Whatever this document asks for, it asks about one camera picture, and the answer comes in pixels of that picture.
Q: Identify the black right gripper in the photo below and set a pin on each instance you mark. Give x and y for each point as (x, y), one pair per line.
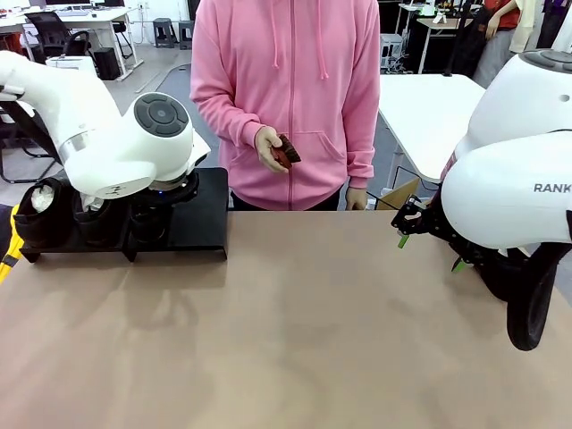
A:
(440, 232)

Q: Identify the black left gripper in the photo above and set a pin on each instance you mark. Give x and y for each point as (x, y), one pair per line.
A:
(165, 199)

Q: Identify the brown wooden shoe brush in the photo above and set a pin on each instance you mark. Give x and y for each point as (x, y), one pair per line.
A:
(288, 154)

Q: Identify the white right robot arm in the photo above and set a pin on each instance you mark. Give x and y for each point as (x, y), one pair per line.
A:
(505, 179)

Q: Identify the person's right forearm pink sleeve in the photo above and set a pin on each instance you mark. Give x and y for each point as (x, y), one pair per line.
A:
(223, 116)

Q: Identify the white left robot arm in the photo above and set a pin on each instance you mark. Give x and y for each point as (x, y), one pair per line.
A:
(111, 138)

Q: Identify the person's left hand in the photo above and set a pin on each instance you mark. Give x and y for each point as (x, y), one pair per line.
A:
(357, 200)

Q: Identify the person's right hand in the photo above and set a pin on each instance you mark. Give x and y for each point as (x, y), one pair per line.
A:
(264, 143)

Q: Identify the brown cardboard box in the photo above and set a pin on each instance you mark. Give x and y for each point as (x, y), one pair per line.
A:
(402, 194)

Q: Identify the white paper shoe stuffing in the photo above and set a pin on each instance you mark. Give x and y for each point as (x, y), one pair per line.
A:
(94, 203)
(43, 197)

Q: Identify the white table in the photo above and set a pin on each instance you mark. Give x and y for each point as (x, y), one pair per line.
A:
(429, 116)

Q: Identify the black computer tower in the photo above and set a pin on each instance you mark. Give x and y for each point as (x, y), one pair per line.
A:
(106, 62)

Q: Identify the white air purifier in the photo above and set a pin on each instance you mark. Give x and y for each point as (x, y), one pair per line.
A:
(76, 63)

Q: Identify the yellow and dark cloth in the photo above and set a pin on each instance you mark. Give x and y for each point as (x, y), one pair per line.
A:
(11, 250)

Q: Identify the person in pink hoodie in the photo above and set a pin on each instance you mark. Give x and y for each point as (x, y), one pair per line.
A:
(286, 89)

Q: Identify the grey plastic stool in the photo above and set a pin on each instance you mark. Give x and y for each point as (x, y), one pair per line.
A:
(185, 35)
(165, 31)

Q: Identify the white office desk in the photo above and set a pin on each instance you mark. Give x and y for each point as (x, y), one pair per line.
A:
(89, 20)

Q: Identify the white computer case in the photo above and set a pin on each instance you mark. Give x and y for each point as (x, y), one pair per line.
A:
(391, 51)

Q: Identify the black mesh office chair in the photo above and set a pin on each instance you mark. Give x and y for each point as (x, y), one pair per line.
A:
(51, 33)

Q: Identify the brown top table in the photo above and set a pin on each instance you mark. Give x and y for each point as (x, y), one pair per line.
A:
(447, 24)

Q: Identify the cream hanging garment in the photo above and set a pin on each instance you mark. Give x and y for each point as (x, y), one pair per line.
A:
(525, 24)

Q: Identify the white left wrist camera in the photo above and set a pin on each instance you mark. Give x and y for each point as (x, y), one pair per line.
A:
(201, 154)

